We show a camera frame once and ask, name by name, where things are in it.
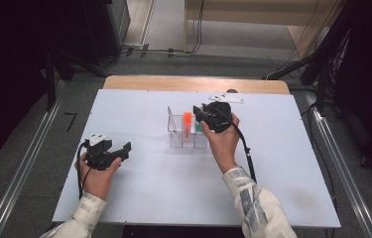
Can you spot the black metal stand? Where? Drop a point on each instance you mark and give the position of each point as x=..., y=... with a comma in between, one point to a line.
x=50, y=82

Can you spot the metal floor rail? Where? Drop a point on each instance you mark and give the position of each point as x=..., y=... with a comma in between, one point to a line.
x=24, y=165
x=342, y=165

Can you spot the wooden furniture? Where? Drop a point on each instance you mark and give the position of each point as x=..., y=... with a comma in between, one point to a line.
x=256, y=13

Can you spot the clear plastic organizer box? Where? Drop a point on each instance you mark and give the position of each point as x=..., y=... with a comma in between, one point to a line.
x=186, y=139

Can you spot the black cabinet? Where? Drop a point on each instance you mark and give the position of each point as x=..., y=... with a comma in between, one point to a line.
x=107, y=26

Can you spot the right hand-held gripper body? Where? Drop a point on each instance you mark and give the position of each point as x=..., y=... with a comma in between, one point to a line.
x=220, y=115

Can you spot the white power strip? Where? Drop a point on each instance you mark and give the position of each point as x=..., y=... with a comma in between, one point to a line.
x=135, y=47

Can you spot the person's right hand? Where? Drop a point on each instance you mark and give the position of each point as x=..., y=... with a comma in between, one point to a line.
x=223, y=145

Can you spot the person's left hand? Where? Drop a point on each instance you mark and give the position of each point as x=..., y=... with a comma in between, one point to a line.
x=97, y=181

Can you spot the orange highlighter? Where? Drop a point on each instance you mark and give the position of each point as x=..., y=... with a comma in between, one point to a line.
x=187, y=123

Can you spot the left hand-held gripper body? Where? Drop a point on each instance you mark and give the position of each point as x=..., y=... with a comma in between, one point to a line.
x=98, y=153

